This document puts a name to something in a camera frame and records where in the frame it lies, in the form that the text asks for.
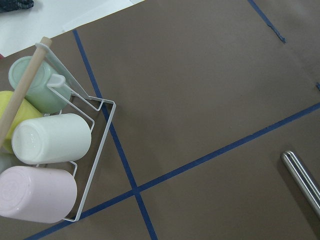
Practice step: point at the white cup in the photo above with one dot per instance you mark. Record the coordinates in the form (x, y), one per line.
(51, 139)

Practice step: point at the mint green cup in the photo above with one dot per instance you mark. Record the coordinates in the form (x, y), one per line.
(39, 95)

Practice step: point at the yellow cup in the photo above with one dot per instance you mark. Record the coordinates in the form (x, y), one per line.
(26, 111)

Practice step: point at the pink cup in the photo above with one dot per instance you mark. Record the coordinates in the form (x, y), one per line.
(37, 194)

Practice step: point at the white wire cup rack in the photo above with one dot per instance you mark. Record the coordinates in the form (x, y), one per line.
(81, 103)

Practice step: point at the wooden rack handle rod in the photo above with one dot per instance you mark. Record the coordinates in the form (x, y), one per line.
(22, 88)

